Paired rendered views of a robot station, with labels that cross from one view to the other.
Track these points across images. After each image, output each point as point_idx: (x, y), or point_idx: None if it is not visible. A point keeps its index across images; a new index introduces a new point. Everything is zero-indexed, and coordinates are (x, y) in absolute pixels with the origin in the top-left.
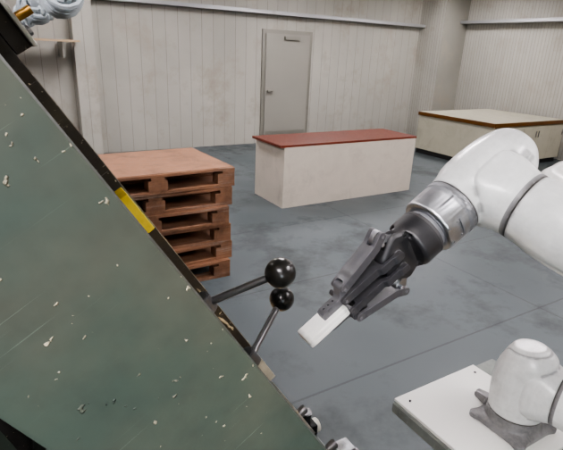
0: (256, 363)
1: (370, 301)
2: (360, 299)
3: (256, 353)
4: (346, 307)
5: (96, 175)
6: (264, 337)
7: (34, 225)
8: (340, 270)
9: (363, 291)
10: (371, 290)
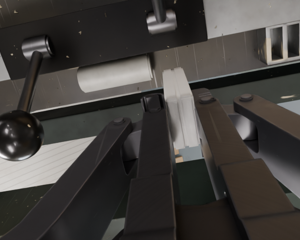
0: (171, 33)
1: (271, 152)
2: (205, 159)
3: (162, 25)
4: (175, 148)
5: None
6: (160, 9)
7: None
8: (94, 140)
9: (207, 158)
10: (213, 187)
